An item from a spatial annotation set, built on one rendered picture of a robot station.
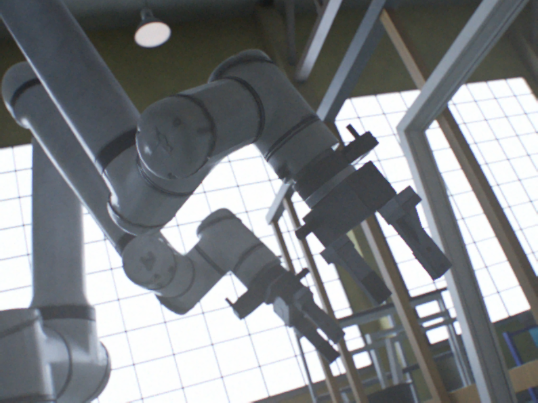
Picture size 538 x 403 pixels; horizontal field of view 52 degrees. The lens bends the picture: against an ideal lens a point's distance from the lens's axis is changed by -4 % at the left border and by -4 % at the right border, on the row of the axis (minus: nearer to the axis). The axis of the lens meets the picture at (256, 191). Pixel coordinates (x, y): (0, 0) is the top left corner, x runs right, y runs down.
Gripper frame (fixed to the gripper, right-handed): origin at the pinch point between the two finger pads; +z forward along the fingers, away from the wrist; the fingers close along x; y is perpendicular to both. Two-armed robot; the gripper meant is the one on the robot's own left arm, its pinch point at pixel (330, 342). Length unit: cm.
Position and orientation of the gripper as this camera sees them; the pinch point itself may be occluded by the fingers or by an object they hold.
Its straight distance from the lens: 105.0
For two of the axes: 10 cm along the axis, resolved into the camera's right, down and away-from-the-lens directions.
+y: 7.5, -5.9, 3.0
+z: 6.6, 6.2, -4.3
